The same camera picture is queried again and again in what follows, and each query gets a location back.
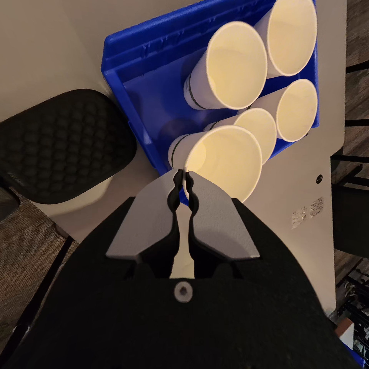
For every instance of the round table grommet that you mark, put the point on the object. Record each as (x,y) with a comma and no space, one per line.
(319,179)

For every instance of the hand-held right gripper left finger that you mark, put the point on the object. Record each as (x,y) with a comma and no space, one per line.
(144,225)

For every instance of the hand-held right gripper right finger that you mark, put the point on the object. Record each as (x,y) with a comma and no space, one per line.
(222,225)

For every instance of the blue plastic bin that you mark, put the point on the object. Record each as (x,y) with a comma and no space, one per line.
(144,86)

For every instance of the black office chair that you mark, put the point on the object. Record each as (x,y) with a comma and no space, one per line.
(354,219)

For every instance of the black textured pad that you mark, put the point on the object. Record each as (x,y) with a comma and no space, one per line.
(63,144)

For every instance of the white paper cup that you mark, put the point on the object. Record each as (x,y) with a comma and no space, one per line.
(259,130)
(297,109)
(228,161)
(291,34)
(236,63)

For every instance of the black table leg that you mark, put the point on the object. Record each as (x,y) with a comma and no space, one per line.
(43,285)

